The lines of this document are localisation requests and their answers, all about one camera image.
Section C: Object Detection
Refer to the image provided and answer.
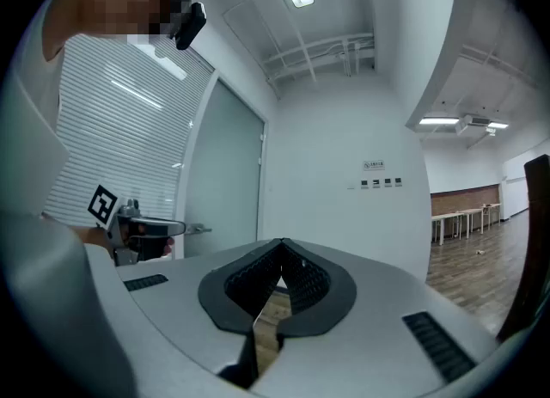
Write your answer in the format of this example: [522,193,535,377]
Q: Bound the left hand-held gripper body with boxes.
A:
[88,184,168,266]

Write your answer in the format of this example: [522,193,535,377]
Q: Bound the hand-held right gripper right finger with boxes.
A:
[253,236,502,398]

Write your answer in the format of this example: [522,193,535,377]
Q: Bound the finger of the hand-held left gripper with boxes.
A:
[137,217,186,237]

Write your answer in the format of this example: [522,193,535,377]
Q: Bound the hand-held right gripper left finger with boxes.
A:
[84,236,284,398]

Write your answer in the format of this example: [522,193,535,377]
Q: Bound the frosted glass door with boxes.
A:
[183,78,266,260]

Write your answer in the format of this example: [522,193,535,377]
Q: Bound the person's left forearm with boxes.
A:
[70,224,111,247]

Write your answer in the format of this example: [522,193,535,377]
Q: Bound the glass partition with white blinds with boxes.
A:
[42,34,216,230]

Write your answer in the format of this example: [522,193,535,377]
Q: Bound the person's white shirt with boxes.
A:
[0,33,72,222]

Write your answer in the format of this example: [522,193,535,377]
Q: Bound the dark brown wooden panel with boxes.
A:
[495,154,550,342]

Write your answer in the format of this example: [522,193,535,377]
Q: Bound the white ceiling air conditioner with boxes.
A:
[456,113,492,136]

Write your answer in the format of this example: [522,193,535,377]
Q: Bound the white ceiling pipes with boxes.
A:
[261,33,376,101]

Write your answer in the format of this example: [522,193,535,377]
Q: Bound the black head-mounted camera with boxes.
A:
[174,2,208,52]

